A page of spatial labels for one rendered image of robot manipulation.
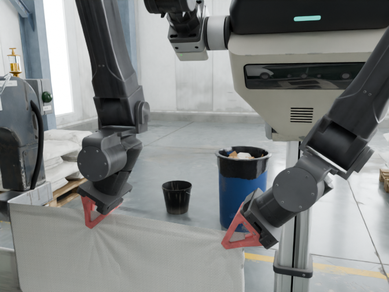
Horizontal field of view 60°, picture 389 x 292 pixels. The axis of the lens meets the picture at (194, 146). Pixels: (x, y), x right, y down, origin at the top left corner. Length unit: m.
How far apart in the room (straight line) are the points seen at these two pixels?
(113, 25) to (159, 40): 8.72
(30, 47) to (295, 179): 6.52
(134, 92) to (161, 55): 8.65
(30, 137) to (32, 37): 5.91
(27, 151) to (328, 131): 0.68
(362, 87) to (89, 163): 0.40
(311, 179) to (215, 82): 8.38
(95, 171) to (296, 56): 0.54
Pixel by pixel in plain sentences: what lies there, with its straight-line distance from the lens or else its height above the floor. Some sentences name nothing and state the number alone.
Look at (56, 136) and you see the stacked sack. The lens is 4.26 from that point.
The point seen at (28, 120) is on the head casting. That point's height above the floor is 1.24.
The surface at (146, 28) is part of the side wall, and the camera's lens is 9.44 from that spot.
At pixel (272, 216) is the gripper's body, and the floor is 1.13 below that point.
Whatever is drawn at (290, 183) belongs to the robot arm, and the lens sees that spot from 0.45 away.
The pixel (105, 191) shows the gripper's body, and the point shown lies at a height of 1.14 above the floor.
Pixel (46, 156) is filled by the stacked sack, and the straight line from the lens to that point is 3.52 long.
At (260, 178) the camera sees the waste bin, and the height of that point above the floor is 0.47.
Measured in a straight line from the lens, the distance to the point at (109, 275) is 0.75.
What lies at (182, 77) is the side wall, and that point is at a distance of 9.03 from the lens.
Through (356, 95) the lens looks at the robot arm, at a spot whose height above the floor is 1.31.
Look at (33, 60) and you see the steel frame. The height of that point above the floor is 1.53.
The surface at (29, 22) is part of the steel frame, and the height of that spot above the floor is 2.15.
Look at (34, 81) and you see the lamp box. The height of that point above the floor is 1.33.
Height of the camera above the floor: 1.35
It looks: 13 degrees down
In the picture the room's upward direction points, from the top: 1 degrees counter-clockwise
